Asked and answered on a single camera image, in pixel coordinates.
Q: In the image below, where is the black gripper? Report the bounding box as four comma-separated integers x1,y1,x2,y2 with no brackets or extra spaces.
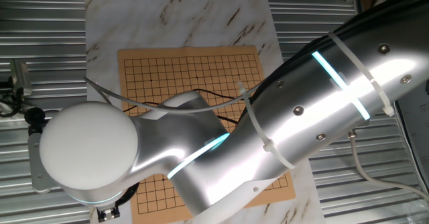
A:
96,204,121,223

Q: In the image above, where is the wooden go board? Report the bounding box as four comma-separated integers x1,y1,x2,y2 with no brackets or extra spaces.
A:
117,45,297,224

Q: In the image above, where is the black bowl of Go stones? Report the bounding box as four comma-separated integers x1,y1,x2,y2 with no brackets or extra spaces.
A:
113,182,141,207

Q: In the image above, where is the white zip tie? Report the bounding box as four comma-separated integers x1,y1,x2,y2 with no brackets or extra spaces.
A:
237,80,296,170
327,32,395,117

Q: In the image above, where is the white marble pattern mat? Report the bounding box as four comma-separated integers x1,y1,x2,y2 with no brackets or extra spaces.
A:
84,0,326,224

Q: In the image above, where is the printed poster sheet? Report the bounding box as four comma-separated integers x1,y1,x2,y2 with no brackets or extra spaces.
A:
393,82,429,184

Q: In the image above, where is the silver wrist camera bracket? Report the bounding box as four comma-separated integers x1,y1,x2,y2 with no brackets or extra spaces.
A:
27,131,62,194

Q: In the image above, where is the pale grey camera cable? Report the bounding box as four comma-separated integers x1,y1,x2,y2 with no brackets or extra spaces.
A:
83,76,263,114

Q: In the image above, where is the metal camera stand bracket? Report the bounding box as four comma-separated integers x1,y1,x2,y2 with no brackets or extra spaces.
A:
0,95,37,117

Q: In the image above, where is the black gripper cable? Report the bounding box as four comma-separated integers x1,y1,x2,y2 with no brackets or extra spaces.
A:
123,0,429,126

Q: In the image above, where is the grey cable with metal connector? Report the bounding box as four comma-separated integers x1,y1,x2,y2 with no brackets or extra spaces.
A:
347,129,429,202

